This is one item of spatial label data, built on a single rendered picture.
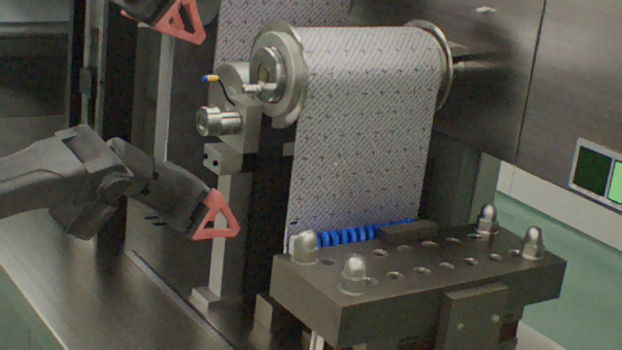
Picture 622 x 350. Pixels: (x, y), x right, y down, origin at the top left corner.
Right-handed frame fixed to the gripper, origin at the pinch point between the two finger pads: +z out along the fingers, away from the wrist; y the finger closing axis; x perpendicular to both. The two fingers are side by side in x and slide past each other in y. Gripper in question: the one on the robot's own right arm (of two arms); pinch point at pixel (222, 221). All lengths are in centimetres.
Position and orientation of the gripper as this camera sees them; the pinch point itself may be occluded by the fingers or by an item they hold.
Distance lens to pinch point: 130.5
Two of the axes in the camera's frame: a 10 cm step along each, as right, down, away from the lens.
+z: 6.4, 4.1, 6.5
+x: 5.2, -8.5, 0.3
